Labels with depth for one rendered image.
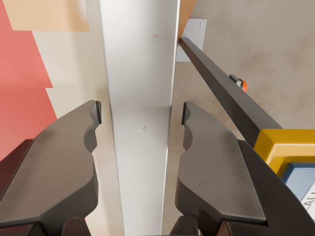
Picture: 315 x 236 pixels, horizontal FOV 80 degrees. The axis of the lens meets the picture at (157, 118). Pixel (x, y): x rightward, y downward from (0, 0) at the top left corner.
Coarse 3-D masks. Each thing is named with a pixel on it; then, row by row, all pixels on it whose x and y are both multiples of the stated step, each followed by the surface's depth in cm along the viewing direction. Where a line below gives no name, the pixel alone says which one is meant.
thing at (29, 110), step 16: (0, 96) 14; (16, 96) 14; (32, 96) 15; (48, 96) 15; (0, 112) 15; (16, 112) 15; (32, 112) 15; (48, 112) 15; (0, 128) 16; (16, 128) 16; (32, 128) 16; (0, 144) 17; (16, 144) 17; (0, 160) 18
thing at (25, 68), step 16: (0, 0) 11; (0, 16) 12; (0, 32) 12; (16, 32) 12; (0, 48) 13; (16, 48) 13; (32, 48) 13; (0, 64) 13; (16, 64) 13; (32, 64) 13; (0, 80) 14; (16, 80) 14; (32, 80) 14; (48, 80) 14
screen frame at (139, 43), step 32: (128, 0) 9; (160, 0) 9; (128, 32) 9; (160, 32) 9; (128, 64) 10; (160, 64) 10; (128, 96) 11; (160, 96) 11; (128, 128) 12; (160, 128) 12; (128, 160) 14; (160, 160) 14; (128, 192) 16; (160, 192) 16; (128, 224) 18; (160, 224) 18
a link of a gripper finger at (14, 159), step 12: (24, 144) 8; (12, 156) 7; (24, 156) 7; (0, 168) 7; (12, 168) 7; (0, 180) 6; (0, 192) 6; (0, 228) 5; (12, 228) 5; (24, 228) 5; (36, 228) 5
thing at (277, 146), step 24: (192, 24) 98; (192, 48) 77; (216, 72) 51; (216, 96) 46; (240, 96) 38; (240, 120) 34; (264, 120) 31; (264, 144) 20; (288, 144) 18; (312, 144) 19
